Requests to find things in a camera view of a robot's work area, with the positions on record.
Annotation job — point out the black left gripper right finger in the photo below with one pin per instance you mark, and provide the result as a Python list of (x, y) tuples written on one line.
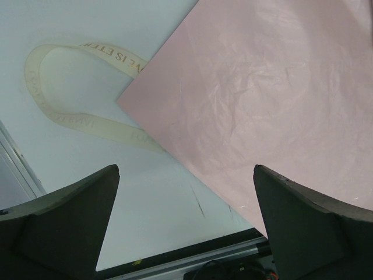
[(312, 235)]

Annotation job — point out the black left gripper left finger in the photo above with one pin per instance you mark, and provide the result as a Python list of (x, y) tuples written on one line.
[(59, 235)]

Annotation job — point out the pink wrapping paper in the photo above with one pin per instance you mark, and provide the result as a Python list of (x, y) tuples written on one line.
[(285, 84)]

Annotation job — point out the cream printed ribbon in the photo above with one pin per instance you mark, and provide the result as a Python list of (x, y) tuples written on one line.
[(121, 59)]

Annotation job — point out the aluminium front frame rail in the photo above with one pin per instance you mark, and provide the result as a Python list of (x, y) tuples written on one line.
[(174, 264)]

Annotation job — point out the left aluminium side rail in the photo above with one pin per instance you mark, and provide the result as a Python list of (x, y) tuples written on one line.
[(19, 183)]

